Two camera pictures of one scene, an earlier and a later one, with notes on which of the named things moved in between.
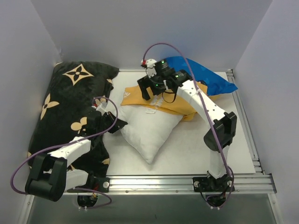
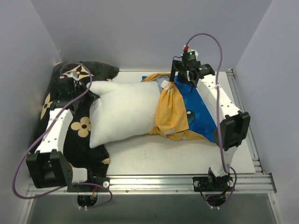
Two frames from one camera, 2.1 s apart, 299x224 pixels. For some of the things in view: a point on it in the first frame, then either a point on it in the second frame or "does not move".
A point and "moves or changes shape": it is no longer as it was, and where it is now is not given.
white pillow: (147, 129) to (123, 110)
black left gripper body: (111, 120) to (82, 98)
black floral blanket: (67, 112) does not move
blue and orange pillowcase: (181, 70) moves or changes shape
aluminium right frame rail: (258, 166) does not move
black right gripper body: (144, 84) to (175, 66)
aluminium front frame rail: (247, 184) does not move
